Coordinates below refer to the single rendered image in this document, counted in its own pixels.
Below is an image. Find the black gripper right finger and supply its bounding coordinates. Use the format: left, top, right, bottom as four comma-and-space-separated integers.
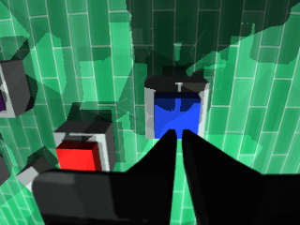
182, 129, 300, 225

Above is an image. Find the red button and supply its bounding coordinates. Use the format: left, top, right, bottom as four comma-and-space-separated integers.
52, 121, 116, 172

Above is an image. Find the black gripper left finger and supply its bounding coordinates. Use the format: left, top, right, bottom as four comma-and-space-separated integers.
31, 129, 177, 225

